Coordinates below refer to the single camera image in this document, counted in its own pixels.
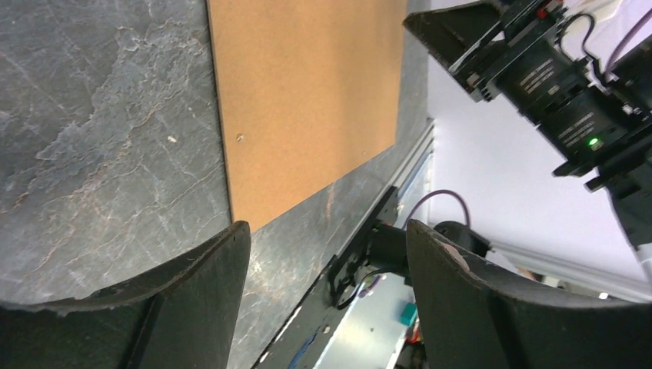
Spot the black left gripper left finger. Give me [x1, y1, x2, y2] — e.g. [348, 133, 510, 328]
[1, 221, 251, 368]

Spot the brown cardboard backing board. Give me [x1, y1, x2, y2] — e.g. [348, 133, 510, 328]
[208, 1, 407, 230]

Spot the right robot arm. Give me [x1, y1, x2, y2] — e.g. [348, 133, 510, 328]
[402, 1, 651, 272]

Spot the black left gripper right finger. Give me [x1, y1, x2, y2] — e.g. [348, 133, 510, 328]
[406, 220, 651, 368]

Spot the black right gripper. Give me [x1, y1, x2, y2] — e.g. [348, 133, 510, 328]
[403, 1, 651, 178]

